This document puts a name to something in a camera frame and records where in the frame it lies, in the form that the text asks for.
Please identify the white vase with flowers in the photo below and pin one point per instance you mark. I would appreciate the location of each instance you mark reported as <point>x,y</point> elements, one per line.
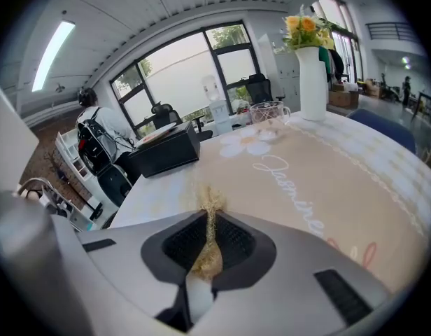
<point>282,75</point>

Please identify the black backpack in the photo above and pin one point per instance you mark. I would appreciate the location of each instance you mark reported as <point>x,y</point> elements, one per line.
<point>96,145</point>

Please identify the black-framed window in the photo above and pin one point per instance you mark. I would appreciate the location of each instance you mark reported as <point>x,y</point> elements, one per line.
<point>180,72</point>

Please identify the white shelf unit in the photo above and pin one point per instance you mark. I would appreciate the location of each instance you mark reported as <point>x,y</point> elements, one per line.
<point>75,173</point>

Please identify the blue chair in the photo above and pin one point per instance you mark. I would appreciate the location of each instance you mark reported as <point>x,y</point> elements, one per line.
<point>380,129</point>

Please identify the clothes rack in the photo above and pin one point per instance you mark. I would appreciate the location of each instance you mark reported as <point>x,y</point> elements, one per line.
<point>332,63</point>

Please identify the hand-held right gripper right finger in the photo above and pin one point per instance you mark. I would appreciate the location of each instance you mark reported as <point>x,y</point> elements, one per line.
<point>289,275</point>

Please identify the cardboard box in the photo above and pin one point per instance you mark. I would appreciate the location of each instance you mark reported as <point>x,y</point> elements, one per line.
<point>343,99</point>

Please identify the black balcony railing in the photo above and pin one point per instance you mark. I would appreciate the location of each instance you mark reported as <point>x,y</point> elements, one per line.
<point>390,31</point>

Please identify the beige checked tablecloth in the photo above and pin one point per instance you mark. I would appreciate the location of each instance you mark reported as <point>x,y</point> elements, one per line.
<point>324,187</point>

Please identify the ceiling spotlight fixture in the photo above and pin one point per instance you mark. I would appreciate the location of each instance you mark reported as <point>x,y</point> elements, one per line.
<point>60,89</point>

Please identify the yellow flower bouquet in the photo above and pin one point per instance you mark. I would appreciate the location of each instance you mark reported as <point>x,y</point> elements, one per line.
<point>308,28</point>

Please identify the clear glass cup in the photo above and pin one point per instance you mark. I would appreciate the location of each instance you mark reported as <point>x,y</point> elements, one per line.
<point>268,115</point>

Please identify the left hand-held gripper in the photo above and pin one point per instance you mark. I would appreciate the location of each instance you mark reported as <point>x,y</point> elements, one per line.
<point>58,205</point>

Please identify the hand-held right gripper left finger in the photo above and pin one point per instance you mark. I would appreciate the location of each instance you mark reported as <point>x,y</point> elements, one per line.
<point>124,257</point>

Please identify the white plate with red stain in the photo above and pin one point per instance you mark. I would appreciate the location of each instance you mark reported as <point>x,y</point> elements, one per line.
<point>156,136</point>

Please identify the white water dispenser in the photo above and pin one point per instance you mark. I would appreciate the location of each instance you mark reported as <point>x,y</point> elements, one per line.
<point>220,117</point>

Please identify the black office chair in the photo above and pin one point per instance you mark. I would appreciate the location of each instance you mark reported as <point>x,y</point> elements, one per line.
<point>259,89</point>
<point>166,115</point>

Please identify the water dispenser bottle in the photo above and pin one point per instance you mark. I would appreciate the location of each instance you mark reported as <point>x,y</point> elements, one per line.
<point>210,87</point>

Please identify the black box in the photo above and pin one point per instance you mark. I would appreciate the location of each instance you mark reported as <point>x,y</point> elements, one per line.
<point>166,156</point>

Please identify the white plastic bags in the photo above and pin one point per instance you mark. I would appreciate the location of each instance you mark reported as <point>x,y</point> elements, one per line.
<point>241,110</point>

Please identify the long ceiling light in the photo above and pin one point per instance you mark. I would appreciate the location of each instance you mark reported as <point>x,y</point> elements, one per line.
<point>52,56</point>

